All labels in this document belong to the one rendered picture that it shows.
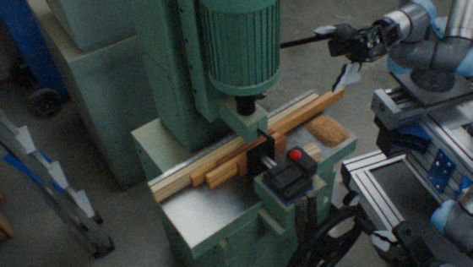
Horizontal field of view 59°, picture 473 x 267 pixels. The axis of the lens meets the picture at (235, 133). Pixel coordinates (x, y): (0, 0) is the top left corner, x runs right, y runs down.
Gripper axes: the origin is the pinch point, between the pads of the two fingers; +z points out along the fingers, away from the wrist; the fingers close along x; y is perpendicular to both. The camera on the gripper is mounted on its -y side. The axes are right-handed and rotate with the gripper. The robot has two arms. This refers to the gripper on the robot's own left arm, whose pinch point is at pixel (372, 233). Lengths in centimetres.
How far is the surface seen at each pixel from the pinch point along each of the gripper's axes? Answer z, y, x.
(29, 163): 88, -37, -70
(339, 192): 35.3, 10.4, 15.3
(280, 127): 31.3, -24.6, 1.2
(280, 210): 9.9, -14.6, -17.2
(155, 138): 65, -30, -29
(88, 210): 116, 1, -64
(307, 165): 9.9, -21.5, -5.6
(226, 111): 29.5, -37.9, -13.4
